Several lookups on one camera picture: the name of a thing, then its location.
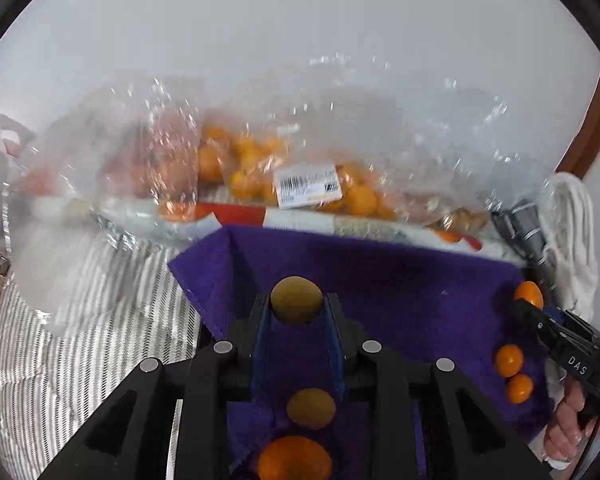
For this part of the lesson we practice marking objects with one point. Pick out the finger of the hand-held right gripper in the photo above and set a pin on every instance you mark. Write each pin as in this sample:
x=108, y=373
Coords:
x=532, y=317

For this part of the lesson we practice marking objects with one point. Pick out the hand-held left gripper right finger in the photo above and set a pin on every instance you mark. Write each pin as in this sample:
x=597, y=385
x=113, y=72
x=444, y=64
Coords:
x=334, y=350

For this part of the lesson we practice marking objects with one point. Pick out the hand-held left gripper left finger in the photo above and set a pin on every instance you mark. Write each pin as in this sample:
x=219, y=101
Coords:
x=261, y=350

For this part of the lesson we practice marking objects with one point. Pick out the small orange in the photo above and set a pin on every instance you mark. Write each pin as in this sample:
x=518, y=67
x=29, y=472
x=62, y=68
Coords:
x=294, y=460
x=528, y=294
x=509, y=360
x=520, y=388

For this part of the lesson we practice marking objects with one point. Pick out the green kiwi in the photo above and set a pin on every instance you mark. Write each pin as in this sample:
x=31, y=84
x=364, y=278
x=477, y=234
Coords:
x=311, y=408
x=296, y=300

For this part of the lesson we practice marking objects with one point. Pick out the person's right hand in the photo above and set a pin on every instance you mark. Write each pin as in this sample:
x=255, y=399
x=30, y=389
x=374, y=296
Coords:
x=562, y=430

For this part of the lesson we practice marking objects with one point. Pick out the grey checked folded cloth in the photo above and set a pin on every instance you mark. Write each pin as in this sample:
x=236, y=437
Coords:
x=527, y=232

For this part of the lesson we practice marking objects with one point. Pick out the purple towel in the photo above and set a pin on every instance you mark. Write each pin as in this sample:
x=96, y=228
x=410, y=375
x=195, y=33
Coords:
x=405, y=300

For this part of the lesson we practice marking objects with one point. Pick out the white striped towel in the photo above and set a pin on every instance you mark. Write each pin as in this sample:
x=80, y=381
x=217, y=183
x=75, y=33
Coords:
x=575, y=240

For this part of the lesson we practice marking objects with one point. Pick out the clear bag of brown fruit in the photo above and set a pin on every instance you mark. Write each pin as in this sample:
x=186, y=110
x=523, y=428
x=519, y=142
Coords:
x=460, y=200

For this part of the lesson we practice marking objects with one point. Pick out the pile of bagged oranges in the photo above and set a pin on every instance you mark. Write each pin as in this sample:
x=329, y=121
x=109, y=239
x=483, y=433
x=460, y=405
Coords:
x=290, y=175

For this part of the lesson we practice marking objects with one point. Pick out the striped mattress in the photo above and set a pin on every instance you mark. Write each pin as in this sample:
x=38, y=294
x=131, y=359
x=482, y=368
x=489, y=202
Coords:
x=80, y=350

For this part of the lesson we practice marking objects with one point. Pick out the clear plastic bag with label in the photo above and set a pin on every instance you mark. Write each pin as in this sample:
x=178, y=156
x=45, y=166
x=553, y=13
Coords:
x=300, y=160

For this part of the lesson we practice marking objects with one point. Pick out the brown wooden door frame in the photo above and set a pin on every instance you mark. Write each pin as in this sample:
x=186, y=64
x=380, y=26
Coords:
x=592, y=120

